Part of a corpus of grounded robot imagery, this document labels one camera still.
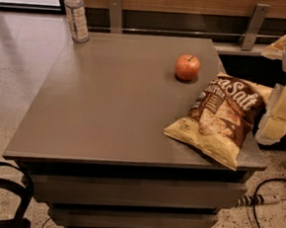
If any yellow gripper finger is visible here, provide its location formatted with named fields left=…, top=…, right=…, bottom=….
left=261, top=35, right=286, bottom=60
left=255, top=84, right=286, bottom=146

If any brown chip bag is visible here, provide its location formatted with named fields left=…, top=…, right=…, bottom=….
left=164, top=73, right=272, bottom=170

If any clear plastic water bottle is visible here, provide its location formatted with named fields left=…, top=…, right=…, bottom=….
left=64, top=0, right=90, bottom=43

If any red apple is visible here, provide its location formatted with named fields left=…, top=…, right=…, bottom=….
left=175, top=54, right=200, bottom=81

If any striped power connector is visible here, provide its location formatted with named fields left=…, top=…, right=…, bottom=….
left=235, top=194, right=281, bottom=207

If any grey drawer cabinet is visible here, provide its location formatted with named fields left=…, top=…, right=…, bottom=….
left=4, top=33, right=264, bottom=228

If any metal rail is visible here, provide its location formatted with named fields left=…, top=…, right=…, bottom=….
left=89, top=26, right=280, bottom=44

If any right metal bracket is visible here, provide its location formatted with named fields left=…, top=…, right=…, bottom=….
left=238, top=3, right=270, bottom=51

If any metal bracket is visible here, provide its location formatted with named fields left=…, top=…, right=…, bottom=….
left=108, top=0, right=123, bottom=34
left=238, top=3, right=270, bottom=51

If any black cable on floor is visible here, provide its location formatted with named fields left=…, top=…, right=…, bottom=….
left=243, top=175, right=286, bottom=228

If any left metal bracket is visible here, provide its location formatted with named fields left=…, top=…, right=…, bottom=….
left=108, top=0, right=123, bottom=34

